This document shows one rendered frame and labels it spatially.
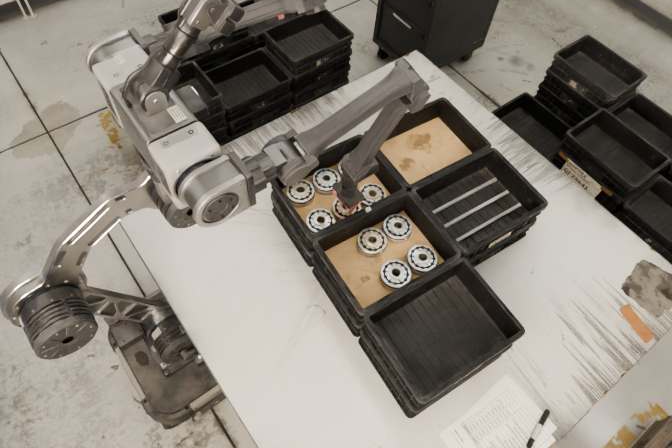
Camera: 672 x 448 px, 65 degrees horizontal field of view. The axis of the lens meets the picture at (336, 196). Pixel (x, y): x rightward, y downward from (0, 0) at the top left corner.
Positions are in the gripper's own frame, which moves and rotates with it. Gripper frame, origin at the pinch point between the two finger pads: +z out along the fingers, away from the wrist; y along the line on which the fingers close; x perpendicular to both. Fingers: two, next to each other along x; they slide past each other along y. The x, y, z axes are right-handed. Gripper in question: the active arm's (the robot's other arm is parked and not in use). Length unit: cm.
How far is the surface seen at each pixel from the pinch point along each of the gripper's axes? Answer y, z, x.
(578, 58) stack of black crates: 18, 41, -186
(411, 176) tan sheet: -2.2, 4.6, -30.3
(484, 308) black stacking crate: -56, 3, -13
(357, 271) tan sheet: -20.8, 3.7, 11.6
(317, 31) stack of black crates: 119, 41, -77
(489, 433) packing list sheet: -84, 16, 9
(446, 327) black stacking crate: -53, 4, 1
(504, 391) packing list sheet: -78, 16, -4
